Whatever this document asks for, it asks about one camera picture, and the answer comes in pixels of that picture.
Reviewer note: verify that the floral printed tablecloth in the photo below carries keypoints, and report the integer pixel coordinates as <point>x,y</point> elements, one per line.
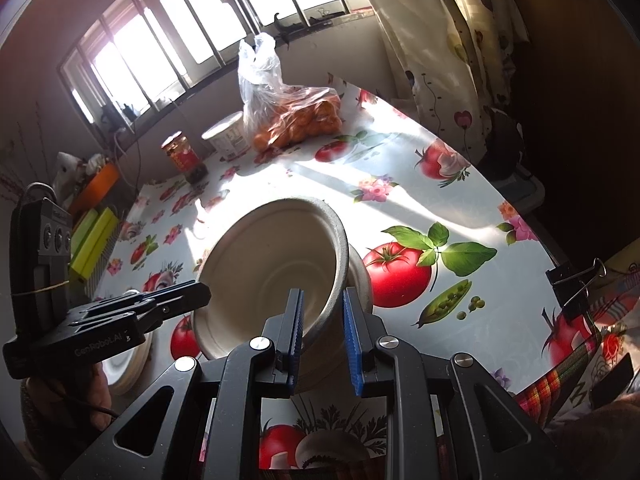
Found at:
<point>425,200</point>

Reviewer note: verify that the plastic bag of oranges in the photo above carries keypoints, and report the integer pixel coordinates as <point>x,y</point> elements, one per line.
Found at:
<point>295,115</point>

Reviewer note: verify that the plaid cloth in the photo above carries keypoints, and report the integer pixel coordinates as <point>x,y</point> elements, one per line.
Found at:
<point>570,370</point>

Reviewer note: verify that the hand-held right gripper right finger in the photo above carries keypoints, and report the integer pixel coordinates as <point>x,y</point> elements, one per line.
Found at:
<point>352,350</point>

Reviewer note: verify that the white plastic tub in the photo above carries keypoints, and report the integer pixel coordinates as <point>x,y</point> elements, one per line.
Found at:
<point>227,137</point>

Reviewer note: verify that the stack of white plates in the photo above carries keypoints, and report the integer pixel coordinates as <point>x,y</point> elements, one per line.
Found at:
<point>122,365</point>

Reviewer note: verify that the orange round box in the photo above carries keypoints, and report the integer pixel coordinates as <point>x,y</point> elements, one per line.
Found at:
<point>95,187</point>

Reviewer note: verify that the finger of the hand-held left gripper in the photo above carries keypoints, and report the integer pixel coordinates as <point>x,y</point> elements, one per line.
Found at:
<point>150,321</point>
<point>175,294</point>

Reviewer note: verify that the pale green box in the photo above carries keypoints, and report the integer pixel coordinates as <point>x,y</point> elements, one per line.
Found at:
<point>81,232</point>

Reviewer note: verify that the red label sauce jar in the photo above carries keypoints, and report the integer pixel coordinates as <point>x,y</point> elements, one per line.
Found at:
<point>186,157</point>

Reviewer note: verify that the lime green box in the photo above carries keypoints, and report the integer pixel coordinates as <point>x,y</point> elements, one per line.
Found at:
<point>95,250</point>

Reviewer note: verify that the person's left hand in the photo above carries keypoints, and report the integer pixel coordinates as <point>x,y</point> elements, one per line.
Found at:
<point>65,395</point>

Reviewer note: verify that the heart print curtain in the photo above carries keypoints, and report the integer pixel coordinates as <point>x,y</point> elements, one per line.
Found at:
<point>450,50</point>

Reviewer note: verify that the black binder clip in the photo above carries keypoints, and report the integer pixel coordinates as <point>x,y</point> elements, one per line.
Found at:
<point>612,377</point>
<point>567,275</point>

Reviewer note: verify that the barred window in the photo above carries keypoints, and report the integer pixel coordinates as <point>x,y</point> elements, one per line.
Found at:
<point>165,35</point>

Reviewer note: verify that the white crumpled cloth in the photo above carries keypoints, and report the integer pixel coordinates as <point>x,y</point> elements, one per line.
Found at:
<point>70,172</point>

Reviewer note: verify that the beige paper bowl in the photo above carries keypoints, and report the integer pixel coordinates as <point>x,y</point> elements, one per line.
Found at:
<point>270,260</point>
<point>361,280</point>

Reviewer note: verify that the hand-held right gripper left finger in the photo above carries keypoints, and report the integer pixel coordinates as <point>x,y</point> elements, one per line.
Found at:
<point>296,350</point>

